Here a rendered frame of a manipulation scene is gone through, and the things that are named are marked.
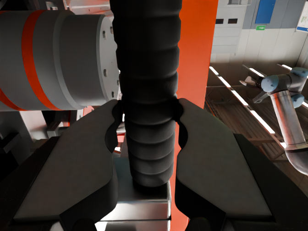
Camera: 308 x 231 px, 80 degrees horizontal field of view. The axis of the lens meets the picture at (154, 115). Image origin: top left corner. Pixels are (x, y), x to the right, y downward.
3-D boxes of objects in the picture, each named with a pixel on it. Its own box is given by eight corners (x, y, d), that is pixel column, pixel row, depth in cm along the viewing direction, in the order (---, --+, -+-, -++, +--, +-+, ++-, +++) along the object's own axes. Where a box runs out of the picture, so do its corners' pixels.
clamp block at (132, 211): (50, 203, 14) (68, 239, 17) (172, 201, 14) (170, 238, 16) (74, 155, 18) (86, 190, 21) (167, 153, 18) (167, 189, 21)
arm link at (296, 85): (296, 73, 84) (287, 94, 90) (315, 70, 87) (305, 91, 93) (281, 68, 91) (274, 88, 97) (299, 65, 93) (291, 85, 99)
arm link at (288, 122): (285, 179, 86) (255, 81, 94) (304, 174, 89) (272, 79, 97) (310, 183, 75) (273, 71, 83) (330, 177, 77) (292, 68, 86)
